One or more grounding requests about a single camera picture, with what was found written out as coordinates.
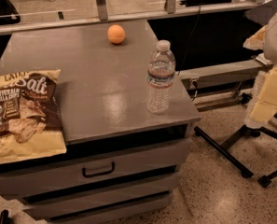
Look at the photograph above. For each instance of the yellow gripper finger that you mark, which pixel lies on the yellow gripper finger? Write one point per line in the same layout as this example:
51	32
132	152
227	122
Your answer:
263	105
256	41

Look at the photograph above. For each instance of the clear plastic water bottle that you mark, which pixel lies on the clear plastic water bottle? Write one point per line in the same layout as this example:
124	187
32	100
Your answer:
160	75

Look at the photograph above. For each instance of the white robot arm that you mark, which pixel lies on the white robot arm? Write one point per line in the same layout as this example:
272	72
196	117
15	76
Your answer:
270	41

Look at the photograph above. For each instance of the brown yellow chip bag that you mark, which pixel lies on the brown yellow chip bag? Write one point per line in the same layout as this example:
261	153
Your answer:
30	120

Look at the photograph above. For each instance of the orange fruit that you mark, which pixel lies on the orange fruit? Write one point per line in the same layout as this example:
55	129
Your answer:
116	34

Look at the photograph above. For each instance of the grey drawer cabinet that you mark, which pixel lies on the grey drawer cabinet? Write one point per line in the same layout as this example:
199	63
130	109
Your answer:
101	94

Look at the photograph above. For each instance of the black object bottom left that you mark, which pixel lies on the black object bottom left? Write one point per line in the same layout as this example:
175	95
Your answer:
4	218

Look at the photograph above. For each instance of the metal frame rail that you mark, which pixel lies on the metal frame rail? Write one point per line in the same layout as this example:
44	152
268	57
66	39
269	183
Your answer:
47	14

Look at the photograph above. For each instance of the black drawer handle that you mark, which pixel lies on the black drawer handle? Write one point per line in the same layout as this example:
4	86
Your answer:
99	171

